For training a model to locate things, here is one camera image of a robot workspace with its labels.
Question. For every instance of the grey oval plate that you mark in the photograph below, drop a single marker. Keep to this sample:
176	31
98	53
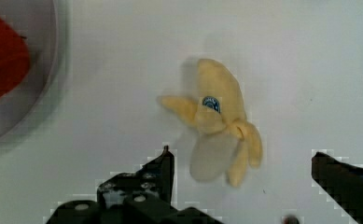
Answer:
29	52

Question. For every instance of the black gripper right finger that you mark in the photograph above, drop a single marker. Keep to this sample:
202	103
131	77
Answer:
342	181

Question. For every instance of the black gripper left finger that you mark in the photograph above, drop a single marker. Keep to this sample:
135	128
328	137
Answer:
141	197

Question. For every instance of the yellow plush banana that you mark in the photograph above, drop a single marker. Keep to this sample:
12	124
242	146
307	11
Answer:
228	143

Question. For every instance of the red ketchup bottle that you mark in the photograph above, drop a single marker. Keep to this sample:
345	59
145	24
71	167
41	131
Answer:
14	58

